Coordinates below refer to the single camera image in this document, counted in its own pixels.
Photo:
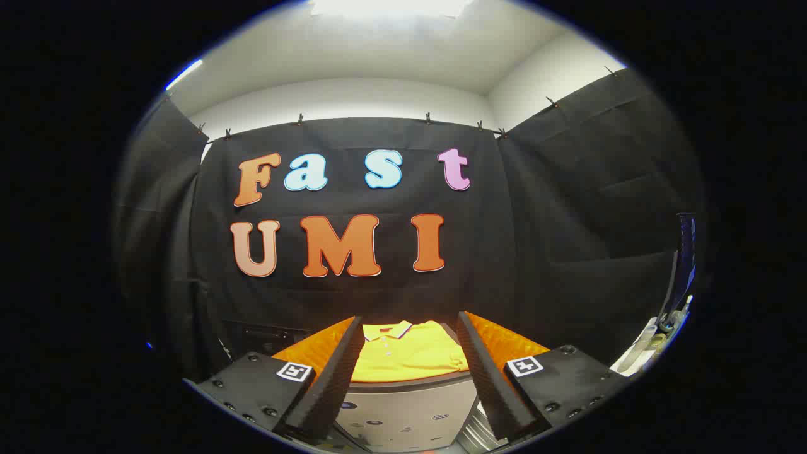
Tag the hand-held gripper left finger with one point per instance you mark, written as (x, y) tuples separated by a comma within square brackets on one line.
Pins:
[(337, 378)]

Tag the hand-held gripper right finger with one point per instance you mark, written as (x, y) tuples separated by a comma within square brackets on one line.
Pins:
[(485, 378)]

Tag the yellow orange polo shirt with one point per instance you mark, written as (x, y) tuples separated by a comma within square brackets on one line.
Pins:
[(410, 356)]

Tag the black backdrop cloth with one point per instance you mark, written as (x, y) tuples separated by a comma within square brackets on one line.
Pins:
[(378, 296)]

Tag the white plastic object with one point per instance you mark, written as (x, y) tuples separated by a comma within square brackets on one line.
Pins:
[(640, 350)]

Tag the white light strip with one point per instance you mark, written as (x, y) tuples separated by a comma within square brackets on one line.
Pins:
[(184, 74)]

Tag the ceiling light panel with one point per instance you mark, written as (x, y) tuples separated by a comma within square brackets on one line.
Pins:
[(391, 6)]

